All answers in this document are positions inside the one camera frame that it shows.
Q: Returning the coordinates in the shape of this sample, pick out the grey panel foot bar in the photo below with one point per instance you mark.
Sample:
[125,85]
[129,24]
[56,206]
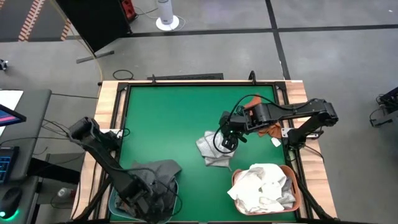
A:
[93,57]

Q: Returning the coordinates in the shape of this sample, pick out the black table clamp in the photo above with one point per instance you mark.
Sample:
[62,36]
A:
[252,77]
[153,79]

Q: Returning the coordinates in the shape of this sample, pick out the light grey waffle towel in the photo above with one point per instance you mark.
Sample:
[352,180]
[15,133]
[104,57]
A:
[208,149]

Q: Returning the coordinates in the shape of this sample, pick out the dark grey white-dashed towel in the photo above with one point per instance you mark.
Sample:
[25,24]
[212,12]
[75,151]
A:
[121,207]

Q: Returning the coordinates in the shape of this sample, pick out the small black floor object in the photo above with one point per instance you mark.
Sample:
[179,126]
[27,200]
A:
[3,64]

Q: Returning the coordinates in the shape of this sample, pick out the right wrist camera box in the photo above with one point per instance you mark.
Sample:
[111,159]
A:
[230,143]

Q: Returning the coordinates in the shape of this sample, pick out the backlit keyboard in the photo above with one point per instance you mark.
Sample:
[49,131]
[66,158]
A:
[6,165]

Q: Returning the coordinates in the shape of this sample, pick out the computer monitor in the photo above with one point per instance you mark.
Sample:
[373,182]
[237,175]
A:
[9,116]

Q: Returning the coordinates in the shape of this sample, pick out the teal plastic basket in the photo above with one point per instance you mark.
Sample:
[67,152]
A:
[112,203]

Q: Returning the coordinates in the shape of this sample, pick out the white paper tag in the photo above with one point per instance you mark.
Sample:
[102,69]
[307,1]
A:
[275,142]

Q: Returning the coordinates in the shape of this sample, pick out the orange towel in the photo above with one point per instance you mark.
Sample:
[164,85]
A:
[273,130]

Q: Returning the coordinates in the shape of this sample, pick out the white tower fan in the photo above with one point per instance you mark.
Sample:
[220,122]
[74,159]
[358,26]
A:
[165,12]

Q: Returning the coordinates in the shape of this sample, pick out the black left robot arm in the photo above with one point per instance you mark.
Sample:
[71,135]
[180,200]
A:
[102,155]

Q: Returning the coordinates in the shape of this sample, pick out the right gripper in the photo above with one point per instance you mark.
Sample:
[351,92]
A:
[236,123]

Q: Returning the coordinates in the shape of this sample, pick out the green table mat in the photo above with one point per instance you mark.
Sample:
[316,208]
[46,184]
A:
[174,124]

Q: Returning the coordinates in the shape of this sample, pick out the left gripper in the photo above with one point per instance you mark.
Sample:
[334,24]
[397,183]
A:
[136,194]

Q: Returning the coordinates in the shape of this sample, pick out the black power strip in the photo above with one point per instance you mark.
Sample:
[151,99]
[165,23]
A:
[186,76]

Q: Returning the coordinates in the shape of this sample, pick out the black aluminium table frame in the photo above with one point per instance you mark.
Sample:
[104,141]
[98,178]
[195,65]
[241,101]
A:
[202,83]

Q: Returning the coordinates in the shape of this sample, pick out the white towel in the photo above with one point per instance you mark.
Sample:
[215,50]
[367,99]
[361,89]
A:
[258,186]

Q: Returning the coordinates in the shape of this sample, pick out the black computer mouse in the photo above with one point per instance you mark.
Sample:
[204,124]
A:
[11,200]

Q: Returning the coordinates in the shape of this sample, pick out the black partition panel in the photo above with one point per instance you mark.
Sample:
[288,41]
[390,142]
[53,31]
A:
[93,21]

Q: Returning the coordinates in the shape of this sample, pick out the orange plastic basket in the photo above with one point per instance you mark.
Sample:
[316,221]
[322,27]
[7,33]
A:
[235,177]

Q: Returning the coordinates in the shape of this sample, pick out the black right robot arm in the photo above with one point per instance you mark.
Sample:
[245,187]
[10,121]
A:
[280,113]

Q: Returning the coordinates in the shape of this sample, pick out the red and black box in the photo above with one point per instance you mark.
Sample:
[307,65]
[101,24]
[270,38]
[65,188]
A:
[128,8]

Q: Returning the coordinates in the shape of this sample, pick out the clear water bottle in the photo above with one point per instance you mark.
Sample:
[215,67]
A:
[65,193]

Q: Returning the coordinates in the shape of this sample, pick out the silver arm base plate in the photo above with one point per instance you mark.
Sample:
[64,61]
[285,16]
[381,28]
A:
[117,132]
[286,132]

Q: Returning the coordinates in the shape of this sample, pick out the grey side desk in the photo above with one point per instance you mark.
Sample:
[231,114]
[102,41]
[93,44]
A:
[31,124]

